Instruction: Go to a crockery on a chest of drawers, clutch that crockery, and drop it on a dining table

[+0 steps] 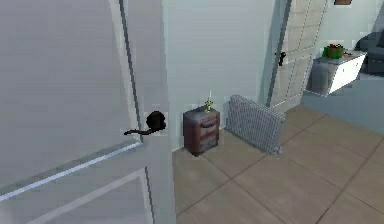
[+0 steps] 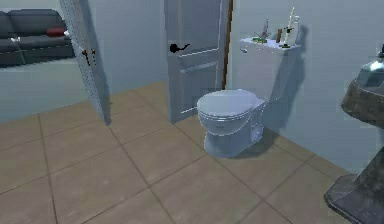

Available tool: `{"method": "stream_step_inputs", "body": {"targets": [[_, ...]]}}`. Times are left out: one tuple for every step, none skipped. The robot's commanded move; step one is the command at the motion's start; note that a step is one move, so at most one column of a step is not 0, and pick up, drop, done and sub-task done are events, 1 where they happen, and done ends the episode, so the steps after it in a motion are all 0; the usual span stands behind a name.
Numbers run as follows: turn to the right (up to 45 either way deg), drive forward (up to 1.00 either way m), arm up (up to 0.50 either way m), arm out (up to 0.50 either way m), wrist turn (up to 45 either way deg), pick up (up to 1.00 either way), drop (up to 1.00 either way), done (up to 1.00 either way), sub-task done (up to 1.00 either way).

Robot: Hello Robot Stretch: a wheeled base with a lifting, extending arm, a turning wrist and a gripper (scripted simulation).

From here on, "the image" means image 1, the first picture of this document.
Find dark red bedside cabinet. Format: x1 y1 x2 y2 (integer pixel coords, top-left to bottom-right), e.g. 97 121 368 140
182 106 221 157

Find grey checked flat panel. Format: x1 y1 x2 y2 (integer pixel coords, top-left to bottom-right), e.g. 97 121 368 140
225 94 287 157

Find white panelled room door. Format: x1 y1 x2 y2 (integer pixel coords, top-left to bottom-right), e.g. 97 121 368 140
265 0 330 108

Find pale grey room door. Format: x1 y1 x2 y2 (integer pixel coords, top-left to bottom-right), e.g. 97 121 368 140
0 0 177 224

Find white low cabinet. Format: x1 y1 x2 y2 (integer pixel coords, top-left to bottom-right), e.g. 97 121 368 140
306 49 368 97

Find green and red plant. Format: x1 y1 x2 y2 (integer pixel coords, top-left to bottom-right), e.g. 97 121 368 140
322 43 346 60

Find dark grey sofa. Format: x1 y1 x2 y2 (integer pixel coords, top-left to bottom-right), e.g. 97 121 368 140
354 28 384 77

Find black lever door handle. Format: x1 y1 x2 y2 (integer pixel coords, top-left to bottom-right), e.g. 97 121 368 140
123 110 167 137

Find small black door handle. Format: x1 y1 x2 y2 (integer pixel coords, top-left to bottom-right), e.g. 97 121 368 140
275 51 287 67

